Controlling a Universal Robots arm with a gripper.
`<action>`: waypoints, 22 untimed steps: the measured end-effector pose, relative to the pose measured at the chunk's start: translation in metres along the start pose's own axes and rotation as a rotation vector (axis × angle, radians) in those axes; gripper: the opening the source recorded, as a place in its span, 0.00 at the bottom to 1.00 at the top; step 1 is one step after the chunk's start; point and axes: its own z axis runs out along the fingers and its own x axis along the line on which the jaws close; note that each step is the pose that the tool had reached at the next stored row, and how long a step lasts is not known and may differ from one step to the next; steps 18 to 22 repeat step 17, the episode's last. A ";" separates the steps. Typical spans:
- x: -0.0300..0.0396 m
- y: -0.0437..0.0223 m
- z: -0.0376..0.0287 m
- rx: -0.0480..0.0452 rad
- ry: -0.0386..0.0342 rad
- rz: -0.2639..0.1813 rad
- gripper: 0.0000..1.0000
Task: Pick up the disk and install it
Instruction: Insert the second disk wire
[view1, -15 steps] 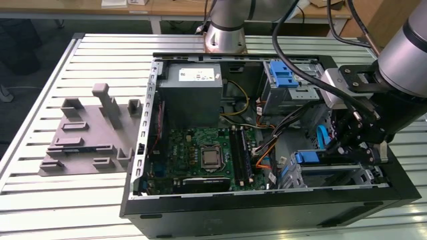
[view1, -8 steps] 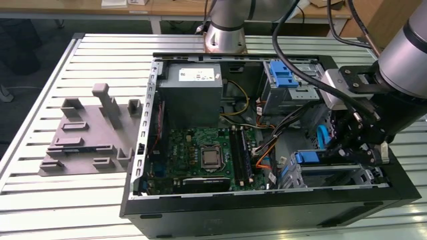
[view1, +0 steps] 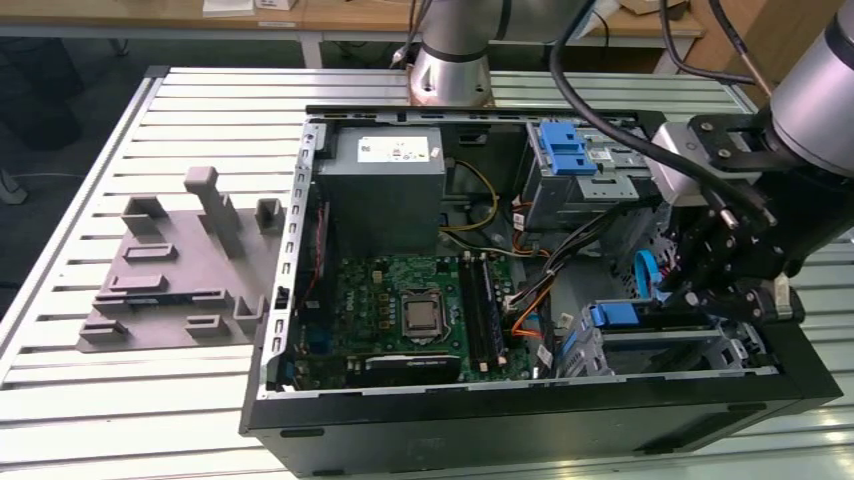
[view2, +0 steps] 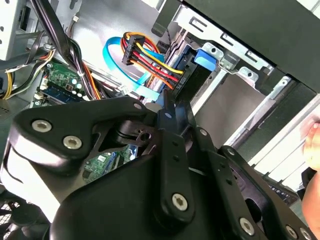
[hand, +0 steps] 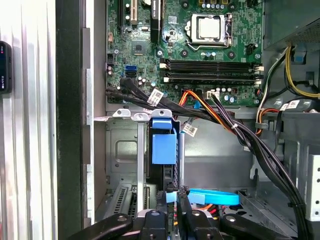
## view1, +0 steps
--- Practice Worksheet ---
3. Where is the blue data wire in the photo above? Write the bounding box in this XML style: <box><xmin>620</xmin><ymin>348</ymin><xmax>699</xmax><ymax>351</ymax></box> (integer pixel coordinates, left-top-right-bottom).
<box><xmin>629</xmin><ymin>248</ymin><xmax>668</xmax><ymax>304</ymax></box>

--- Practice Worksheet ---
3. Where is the hard disk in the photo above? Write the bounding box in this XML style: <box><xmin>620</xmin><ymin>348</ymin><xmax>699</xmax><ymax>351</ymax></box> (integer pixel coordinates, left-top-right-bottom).
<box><xmin>585</xmin><ymin>298</ymin><xmax>709</xmax><ymax>335</ymax></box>

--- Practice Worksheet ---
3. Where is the grey metal disk bay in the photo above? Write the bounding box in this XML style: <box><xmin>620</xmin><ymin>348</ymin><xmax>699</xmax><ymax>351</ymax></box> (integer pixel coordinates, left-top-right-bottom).
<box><xmin>563</xmin><ymin>298</ymin><xmax>761</xmax><ymax>377</ymax></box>

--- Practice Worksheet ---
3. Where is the grey metal drive cage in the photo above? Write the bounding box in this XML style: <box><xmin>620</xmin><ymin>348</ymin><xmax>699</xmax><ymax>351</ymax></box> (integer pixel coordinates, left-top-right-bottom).
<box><xmin>521</xmin><ymin>119</ymin><xmax>668</xmax><ymax>232</ymax></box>

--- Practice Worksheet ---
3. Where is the blue drive latch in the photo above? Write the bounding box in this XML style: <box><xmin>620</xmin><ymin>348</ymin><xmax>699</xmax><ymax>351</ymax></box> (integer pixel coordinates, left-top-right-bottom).
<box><xmin>540</xmin><ymin>122</ymin><xmax>599</xmax><ymax>176</ymax></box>

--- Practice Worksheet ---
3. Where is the wooden cabinet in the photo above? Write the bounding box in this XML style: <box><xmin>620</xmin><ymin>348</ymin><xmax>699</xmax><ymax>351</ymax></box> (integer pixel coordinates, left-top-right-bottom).
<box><xmin>683</xmin><ymin>0</ymin><xmax>842</xmax><ymax>101</ymax></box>

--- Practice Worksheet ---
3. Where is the black open PC case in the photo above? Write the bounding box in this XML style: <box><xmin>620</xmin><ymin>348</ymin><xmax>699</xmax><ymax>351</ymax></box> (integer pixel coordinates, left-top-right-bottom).
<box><xmin>237</xmin><ymin>103</ymin><xmax>843</xmax><ymax>476</ymax></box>

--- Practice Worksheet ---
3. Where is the CPU socket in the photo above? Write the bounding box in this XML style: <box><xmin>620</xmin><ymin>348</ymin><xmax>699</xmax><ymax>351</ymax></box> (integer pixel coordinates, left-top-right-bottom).
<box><xmin>397</xmin><ymin>288</ymin><xmax>447</xmax><ymax>347</ymax></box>

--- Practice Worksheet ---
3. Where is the silver CPU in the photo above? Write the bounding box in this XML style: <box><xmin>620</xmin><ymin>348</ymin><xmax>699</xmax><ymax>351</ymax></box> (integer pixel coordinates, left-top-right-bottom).
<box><xmin>403</xmin><ymin>302</ymin><xmax>440</xmax><ymax>332</ymax></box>

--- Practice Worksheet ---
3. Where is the brown cardboard piece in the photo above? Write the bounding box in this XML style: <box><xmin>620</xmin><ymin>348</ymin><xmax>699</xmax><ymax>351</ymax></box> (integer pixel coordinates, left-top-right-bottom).
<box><xmin>616</xmin><ymin>0</ymin><xmax>688</xmax><ymax>19</ymax></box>

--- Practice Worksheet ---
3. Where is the grey power supply unit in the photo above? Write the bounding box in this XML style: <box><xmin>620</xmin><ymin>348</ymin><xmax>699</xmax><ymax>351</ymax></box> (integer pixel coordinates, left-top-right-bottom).
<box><xmin>312</xmin><ymin>124</ymin><xmax>447</xmax><ymax>256</ymax></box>

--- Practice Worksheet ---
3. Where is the black graphics card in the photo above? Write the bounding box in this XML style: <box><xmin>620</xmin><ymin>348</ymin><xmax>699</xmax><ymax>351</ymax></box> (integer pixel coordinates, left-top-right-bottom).
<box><xmin>345</xmin><ymin>352</ymin><xmax>463</xmax><ymax>389</ymax></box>

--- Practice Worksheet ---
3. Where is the green motherboard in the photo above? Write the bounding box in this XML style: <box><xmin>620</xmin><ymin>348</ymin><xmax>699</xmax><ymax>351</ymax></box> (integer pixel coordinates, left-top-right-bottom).
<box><xmin>292</xmin><ymin>252</ymin><xmax>535</xmax><ymax>391</ymax></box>

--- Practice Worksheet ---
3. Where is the wooden desk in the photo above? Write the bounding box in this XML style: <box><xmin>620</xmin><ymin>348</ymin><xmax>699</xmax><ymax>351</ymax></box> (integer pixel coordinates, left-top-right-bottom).
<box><xmin>0</xmin><ymin>0</ymin><xmax>708</xmax><ymax>69</ymax></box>

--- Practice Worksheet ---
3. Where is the grey parts rack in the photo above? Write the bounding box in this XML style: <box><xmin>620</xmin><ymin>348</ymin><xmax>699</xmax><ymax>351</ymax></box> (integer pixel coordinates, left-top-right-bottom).
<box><xmin>76</xmin><ymin>166</ymin><xmax>288</xmax><ymax>355</ymax></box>

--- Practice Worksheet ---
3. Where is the grey floor stand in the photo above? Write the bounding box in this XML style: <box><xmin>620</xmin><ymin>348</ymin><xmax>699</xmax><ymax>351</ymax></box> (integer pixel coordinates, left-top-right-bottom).
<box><xmin>0</xmin><ymin>167</ymin><xmax>29</xmax><ymax>205</ymax></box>

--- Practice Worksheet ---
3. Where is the black wrist mount bracket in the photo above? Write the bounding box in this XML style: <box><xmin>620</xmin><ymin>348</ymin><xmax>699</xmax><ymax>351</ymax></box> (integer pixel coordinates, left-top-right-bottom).
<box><xmin>685</xmin><ymin>113</ymin><xmax>779</xmax><ymax>174</ymax></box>

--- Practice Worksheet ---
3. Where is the black cable bundle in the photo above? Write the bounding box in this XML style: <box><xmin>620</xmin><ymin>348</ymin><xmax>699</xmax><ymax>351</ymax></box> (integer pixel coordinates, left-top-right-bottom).
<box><xmin>516</xmin><ymin>199</ymin><xmax>645</xmax><ymax>306</ymax></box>

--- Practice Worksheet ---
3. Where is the orange wire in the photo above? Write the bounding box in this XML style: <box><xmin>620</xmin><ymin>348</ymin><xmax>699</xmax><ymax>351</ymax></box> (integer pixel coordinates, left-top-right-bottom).
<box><xmin>509</xmin><ymin>279</ymin><xmax>559</xmax><ymax>351</ymax></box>

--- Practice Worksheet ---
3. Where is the yellow wire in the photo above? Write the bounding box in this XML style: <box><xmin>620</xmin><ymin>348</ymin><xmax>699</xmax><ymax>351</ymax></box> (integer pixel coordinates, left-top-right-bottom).
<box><xmin>437</xmin><ymin>158</ymin><xmax>500</xmax><ymax>234</ymax></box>

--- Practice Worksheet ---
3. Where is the thick black cable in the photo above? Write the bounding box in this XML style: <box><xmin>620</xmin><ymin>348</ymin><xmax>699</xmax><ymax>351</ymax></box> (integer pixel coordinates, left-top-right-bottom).
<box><xmin>549</xmin><ymin>0</ymin><xmax>779</xmax><ymax>229</ymax></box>

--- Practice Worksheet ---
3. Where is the thin black cable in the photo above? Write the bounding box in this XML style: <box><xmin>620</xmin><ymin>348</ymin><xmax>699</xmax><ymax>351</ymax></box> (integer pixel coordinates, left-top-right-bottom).
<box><xmin>657</xmin><ymin>0</ymin><xmax>775</xmax><ymax>95</ymax></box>

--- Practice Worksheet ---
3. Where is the thin red wire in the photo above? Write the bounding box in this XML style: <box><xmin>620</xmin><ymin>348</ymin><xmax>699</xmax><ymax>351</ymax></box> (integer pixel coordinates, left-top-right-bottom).
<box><xmin>301</xmin><ymin>202</ymin><xmax>332</xmax><ymax>307</ymax></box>

